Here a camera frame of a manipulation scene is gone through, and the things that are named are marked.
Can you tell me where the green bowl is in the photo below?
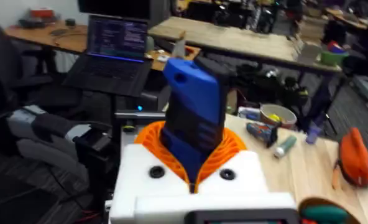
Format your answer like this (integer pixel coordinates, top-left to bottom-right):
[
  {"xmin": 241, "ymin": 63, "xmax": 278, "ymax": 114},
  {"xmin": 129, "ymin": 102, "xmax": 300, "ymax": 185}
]
[{"xmin": 320, "ymin": 49, "xmax": 350, "ymax": 67}]

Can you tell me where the small purple bottle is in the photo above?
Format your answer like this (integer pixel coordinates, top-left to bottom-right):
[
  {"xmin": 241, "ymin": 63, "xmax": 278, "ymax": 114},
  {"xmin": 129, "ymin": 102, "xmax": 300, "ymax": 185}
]
[{"xmin": 305, "ymin": 124, "xmax": 322, "ymax": 144}]

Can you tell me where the silver metal bar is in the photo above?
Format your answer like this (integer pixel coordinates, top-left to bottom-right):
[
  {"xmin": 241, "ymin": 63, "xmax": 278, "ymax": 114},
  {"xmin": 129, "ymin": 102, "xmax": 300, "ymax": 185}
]
[{"xmin": 114, "ymin": 111, "xmax": 167, "ymax": 120}]

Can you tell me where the blue electric screwdriver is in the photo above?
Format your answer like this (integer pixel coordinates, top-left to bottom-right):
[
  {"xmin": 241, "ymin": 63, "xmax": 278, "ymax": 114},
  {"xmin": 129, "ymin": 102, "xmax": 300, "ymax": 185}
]
[{"xmin": 160, "ymin": 57, "xmax": 232, "ymax": 185}]

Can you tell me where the beige bowl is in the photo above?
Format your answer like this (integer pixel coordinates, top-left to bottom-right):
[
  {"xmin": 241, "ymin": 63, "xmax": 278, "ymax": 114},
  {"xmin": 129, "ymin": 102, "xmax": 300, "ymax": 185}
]
[{"xmin": 259, "ymin": 103, "xmax": 298, "ymax": 130}]

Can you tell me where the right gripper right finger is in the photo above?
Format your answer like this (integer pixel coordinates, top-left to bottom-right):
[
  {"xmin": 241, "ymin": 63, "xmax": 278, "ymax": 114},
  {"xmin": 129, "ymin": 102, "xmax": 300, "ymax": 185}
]
[{"xmin": 195, "ymin": 126, "xmax": 269, "ymax": 195}]

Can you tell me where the black office chair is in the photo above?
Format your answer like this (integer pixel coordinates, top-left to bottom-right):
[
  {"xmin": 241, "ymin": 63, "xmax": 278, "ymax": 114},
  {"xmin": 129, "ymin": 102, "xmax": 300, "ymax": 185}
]
[{"xmin": 0, "ymin": 11, "xmax": 82, "ymax": 108}]

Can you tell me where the black laptop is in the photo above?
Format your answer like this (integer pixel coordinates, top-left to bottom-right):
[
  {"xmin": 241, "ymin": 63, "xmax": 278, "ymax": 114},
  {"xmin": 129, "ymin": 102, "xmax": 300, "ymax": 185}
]
[{"xmin": 62, "ymin": 14, "xmax": 153, "ymax": 98}]

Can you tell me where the long pale wooden table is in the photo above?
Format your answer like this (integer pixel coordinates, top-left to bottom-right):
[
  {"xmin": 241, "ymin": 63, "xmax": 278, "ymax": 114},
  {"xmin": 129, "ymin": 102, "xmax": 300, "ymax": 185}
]
[{"xmin": 148, "ymin": 16, "xmax": 343, "ymax": 75}]

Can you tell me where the blue hand tool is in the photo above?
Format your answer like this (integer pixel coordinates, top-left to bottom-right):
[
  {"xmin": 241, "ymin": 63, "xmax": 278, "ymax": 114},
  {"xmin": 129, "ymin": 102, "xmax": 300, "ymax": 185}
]
[{"xmin": 245, "ymin": 121, "xmax": 278, "ymax": 147}]

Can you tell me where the brown tub with toys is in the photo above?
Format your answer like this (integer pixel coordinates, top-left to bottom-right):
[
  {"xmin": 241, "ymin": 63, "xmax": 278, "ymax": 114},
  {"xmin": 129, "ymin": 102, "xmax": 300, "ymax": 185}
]
[{"xmin": 298, "ymin": 197, "xmax": 362, "ymax": 224}]

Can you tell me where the brown wooden desk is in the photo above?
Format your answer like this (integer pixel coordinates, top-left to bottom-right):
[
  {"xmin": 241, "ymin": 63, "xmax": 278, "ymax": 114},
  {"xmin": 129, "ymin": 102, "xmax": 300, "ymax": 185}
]
[{"xmin": 4, "ymin": 21, "xmax": 89, "ymax": 54}]

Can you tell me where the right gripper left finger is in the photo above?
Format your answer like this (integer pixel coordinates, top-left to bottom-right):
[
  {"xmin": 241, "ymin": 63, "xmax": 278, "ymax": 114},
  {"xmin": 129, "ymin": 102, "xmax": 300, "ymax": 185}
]
[{"xmin": 108, "ymin": 120, "xmax": 193, "ymax": 224}]

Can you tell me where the white and green tube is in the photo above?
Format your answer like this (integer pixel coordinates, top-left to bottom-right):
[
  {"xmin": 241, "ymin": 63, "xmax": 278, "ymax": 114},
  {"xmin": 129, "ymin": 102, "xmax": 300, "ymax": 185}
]
[{"xmin": 273, "ymin": 134, "xmax": 298, "ymax": 159}]

